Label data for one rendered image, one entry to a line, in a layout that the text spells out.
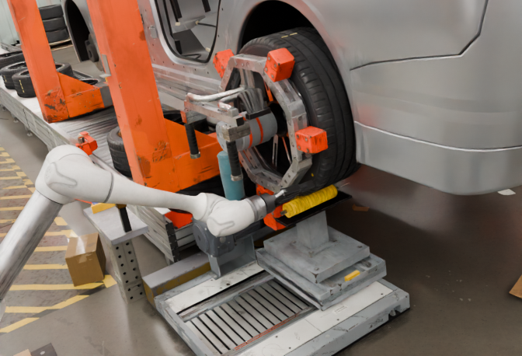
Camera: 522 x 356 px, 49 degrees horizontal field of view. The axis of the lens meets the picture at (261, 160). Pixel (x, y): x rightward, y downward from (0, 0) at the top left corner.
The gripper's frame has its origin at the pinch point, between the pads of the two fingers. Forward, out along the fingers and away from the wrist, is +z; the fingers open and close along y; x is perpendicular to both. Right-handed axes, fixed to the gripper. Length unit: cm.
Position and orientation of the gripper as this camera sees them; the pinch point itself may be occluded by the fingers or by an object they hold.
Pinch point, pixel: (305, 186)
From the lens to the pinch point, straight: 216.9
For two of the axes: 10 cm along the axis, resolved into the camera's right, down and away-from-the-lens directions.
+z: 8.3, -3.2, 4.6
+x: -4.9, -8.1, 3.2
